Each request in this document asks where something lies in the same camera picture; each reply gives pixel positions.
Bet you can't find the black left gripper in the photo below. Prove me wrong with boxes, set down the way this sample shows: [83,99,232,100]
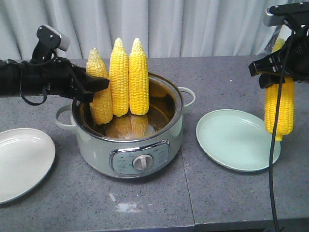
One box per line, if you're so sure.
[20,58,110,103]

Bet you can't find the bright yellow corn cob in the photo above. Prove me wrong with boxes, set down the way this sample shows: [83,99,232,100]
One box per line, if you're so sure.
[264,38,295,142]

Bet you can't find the white round plate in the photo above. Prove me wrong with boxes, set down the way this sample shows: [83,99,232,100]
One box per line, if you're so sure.
[0,128,56,204]

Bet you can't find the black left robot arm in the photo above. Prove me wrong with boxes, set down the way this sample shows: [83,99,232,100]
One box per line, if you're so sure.
[0,57,109,106]

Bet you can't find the pale yellow corn cob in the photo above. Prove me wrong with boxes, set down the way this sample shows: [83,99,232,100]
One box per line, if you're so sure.
[86,48,113,125]

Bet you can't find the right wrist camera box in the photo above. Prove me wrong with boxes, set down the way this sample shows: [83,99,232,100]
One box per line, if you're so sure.
[263,3,309,28]

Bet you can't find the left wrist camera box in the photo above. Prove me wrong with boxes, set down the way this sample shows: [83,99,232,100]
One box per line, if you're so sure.
[32,24,70,61]

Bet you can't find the grey pleated curtain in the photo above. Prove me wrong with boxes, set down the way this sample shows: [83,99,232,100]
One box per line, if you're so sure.
[0,0,290,60]

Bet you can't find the mint green round plate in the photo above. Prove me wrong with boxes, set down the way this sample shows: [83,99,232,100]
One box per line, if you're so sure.
[196,109,271,172]

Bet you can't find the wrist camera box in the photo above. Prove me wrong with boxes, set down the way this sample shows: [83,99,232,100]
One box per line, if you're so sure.
[32,24,70,61]
[263,3,309,28]

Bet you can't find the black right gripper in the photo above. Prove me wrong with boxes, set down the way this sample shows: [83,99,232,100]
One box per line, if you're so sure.
[248,25,309,89]

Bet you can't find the pale green electric pot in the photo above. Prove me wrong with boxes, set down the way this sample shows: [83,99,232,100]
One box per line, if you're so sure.
[56,74,196,179]

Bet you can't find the black left camera cable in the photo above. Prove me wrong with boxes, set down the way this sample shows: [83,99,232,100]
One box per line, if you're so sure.
[4,48,61,106]

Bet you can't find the black camera cable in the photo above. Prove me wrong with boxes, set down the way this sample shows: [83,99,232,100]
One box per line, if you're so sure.
[4,48,61,106]
[268,19,297,232]

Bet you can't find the black right camera cable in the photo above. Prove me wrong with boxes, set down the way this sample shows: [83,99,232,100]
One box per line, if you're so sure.
[268,19,297,232]

